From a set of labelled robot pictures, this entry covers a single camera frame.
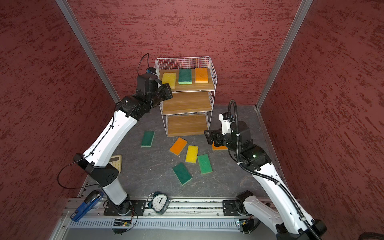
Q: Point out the right circuit board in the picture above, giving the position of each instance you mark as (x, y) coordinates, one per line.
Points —
(246, 226)

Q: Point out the yellow sponge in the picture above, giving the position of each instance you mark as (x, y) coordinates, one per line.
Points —
(192, 154)
(169, 78)

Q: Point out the white wire wooden shelf rack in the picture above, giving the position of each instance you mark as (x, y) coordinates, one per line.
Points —
(190, 110)

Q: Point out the light green sponge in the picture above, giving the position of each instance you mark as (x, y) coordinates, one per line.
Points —
(205, 164)

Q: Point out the dark green sponge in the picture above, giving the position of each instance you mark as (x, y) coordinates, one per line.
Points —
(147, 139)
(185, 77)
(182, 173)

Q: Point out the left circuit board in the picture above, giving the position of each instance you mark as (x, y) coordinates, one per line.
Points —
(122, 223)

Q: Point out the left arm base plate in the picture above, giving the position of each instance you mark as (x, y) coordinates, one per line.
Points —
(136, 207)

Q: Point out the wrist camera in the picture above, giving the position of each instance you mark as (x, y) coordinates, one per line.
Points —
(154, 71)
(225, 119)

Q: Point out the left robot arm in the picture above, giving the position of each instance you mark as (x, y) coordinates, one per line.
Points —
(95, 161)

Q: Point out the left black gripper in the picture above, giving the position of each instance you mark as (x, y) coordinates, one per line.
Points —
(166, 87)

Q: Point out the blue stapler tool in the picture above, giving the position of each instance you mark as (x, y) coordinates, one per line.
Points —
(89, 202)

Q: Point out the green analog clock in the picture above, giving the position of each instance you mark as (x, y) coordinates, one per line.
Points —
(159, 203)

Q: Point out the circuit board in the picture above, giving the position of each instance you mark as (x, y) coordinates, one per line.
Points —
(122, 223)
(246, 226)

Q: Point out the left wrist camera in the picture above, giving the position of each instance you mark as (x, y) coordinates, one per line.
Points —
(154, 71)

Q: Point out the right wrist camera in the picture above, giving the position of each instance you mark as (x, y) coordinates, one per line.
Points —
(225, 119)

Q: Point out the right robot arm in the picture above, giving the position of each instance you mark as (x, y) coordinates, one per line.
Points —
(288, 220)

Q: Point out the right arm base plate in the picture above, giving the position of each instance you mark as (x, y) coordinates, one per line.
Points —
(236, 208)

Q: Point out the cream calculator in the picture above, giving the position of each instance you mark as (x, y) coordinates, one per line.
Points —
(116, 162)

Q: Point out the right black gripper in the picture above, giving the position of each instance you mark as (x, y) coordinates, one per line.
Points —
(218, 134)

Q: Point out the orange sponge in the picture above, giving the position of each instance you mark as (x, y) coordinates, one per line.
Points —
(201, 76)
(221, 148)
(178, 146)

